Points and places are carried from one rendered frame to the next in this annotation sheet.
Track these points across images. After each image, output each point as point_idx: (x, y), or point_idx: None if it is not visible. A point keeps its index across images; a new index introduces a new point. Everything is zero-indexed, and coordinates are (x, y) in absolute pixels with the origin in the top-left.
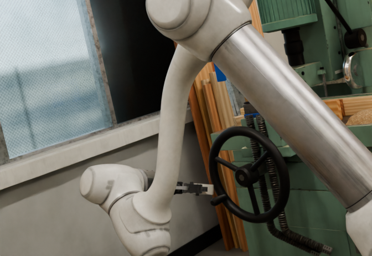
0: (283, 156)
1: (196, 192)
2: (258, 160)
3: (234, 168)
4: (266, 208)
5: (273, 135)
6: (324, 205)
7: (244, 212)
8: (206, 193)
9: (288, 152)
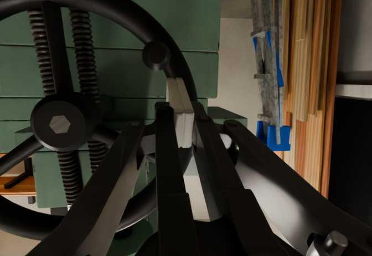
0: (32, 133)
1: (106, 157)
2: (9, 163)
3: (103, 141)
4: (73, 20)
5: (50, 174)
6: (24, 18)
7: (94, 11)
8: (168, 95)
9: (17, 141)
